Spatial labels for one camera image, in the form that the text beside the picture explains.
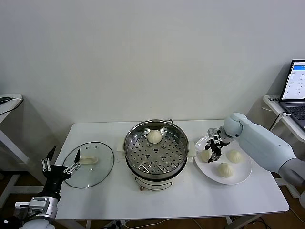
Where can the white round plate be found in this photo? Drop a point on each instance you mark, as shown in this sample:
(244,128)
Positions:
(240,174)

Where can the open grey laptop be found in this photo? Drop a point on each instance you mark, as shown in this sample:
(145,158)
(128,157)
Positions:
(295,81)

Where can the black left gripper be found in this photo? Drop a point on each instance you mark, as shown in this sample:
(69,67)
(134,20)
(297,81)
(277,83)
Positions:
(54,176)

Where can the white electric cooking pot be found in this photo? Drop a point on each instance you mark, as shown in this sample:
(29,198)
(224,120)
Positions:
(152,184)

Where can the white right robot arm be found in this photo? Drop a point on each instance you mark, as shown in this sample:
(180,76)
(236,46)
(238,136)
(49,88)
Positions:
(262,143)

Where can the white steamed baozi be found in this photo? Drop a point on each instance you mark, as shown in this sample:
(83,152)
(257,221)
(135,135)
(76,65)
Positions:
(154,136)
(203,156)
(234,156)
(225,169)

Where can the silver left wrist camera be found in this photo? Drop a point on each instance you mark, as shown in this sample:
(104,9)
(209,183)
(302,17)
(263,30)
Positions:
(39,204)

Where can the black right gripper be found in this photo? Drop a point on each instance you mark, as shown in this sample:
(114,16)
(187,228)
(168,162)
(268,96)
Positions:
(217,145)

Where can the white laptop side table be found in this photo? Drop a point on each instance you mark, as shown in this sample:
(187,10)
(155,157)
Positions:
(274,106)

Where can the stainless steel steamer basket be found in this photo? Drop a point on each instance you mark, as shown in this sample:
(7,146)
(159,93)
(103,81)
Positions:
(166,153)

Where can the round glass pot lid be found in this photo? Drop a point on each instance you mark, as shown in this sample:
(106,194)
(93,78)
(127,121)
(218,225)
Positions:
(102,157)

